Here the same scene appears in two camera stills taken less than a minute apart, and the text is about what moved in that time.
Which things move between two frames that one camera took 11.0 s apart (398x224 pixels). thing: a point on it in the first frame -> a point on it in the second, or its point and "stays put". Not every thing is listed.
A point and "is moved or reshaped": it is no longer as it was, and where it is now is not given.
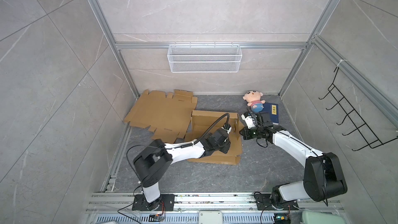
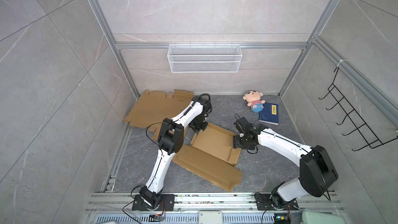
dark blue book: (273, 109) stays put
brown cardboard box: (201, 120) is moved or reshaped
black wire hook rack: (360, 124) stays put
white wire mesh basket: (204, 58) stays put
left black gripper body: (226, 147) -> (199, 123)
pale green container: (315, 217) stays put
